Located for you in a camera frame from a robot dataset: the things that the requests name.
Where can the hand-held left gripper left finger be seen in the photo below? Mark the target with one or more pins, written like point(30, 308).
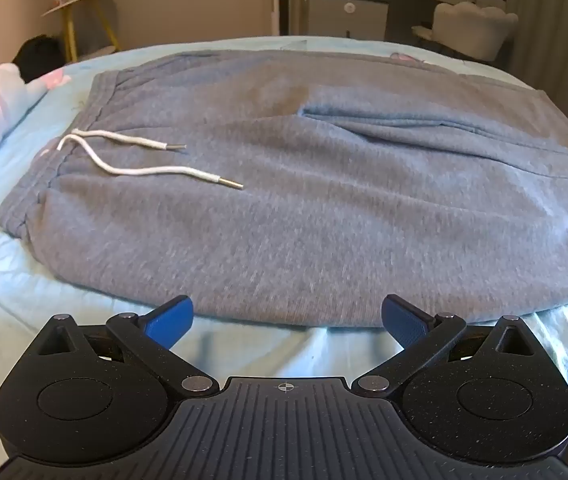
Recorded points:
point(171, 320)

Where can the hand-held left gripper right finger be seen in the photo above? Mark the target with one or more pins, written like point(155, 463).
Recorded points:
point(406, 322)

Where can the bed with light blue sheet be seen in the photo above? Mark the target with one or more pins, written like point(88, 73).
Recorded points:
point(13, 280)

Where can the white shell chair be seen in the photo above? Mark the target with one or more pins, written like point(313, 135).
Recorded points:
point(469, 25)

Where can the dark round object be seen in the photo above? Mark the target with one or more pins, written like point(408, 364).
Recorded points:
point(38, 55)

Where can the yellow-legged side table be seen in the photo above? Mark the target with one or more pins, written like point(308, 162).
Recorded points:
point(71, 30)

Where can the grey bedside cabinet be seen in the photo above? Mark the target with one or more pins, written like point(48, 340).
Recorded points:
point(334, 15)

